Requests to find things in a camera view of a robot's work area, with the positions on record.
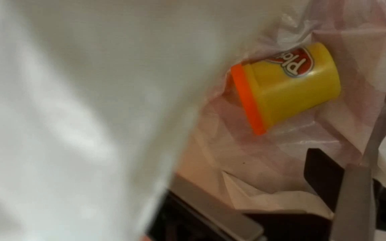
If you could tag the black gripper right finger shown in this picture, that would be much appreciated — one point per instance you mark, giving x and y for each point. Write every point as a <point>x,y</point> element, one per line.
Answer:
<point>349,200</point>

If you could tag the white orange plastic bag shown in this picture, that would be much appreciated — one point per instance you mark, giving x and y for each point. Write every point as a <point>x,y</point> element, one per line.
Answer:
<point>67,111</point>

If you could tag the yellow Play-Doh tub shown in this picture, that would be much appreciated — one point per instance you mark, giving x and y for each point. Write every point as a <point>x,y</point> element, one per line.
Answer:
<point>291,88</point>

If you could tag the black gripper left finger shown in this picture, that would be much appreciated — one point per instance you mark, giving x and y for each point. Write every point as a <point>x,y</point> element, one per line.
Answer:
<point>201,214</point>

